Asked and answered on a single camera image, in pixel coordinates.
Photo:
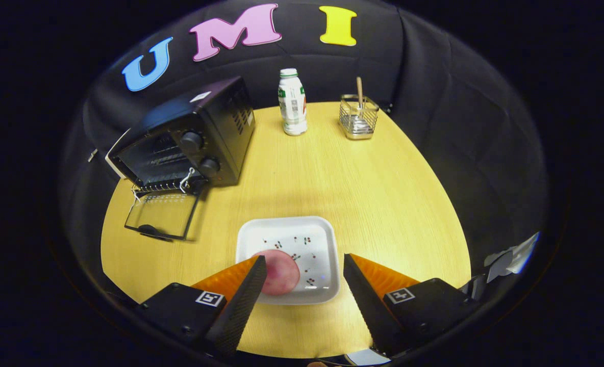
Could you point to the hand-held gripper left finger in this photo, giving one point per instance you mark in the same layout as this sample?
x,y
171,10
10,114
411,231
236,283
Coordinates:
x,y
241,300

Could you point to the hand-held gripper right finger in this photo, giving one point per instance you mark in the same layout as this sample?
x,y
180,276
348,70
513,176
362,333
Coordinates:
x,y
371,306

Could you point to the pink ham slice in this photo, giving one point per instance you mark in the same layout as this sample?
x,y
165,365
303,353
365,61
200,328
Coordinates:
x,y
281,275

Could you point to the white square plate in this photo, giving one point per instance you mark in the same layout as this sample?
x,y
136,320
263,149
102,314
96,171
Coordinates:
x,y
307,255

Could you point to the black toaster oven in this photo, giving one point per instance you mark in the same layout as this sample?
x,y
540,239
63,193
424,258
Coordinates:
x,y
215,112

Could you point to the white drink bottle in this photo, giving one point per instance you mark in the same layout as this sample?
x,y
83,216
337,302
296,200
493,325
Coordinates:
x,y
292,104

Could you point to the silver cloth clip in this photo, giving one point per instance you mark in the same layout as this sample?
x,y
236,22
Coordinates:
x,y
92,156

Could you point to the black backdrop cloth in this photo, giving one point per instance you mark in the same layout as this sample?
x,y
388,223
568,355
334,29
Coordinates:
x,y
434,102

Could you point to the wooden stick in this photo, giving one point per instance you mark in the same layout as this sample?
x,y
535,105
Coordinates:
x,y
359,89

